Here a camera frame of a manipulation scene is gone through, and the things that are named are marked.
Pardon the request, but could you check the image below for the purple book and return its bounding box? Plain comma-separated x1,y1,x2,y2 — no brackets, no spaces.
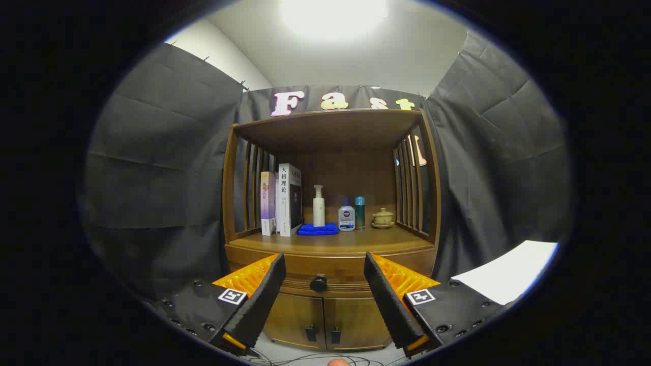
260,171,277,236

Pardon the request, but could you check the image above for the white panel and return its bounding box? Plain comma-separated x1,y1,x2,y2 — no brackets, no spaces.
451,240,560,306

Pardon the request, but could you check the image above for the white book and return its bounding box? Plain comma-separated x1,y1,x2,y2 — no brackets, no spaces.
275,163,304,237

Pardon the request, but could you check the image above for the white pump bottle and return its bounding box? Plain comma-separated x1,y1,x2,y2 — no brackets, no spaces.
313,185,326,227

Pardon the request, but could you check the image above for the wooden cabinet door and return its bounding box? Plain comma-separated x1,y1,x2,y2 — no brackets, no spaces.
324,297,392,351
264,294,326,350

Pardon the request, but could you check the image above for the white bottle with blue label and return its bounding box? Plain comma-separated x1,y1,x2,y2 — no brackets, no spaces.
338,198,356,232

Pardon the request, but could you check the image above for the tan lidded teacup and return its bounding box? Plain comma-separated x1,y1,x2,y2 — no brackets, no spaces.
371,207,396,229

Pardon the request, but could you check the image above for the wooden drawer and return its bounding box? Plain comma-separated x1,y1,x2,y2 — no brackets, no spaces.
225,245,438,299

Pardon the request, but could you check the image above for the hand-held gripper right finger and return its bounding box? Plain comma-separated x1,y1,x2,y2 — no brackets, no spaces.
363,252,514,358

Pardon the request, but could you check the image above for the wooden cabinet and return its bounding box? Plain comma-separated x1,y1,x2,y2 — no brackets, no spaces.
222,108,441,352

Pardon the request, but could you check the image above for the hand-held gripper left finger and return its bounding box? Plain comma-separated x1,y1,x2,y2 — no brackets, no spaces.
150,253,287,356

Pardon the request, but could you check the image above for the blue folded cloth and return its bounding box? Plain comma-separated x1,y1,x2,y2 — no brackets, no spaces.
298,222,340,236

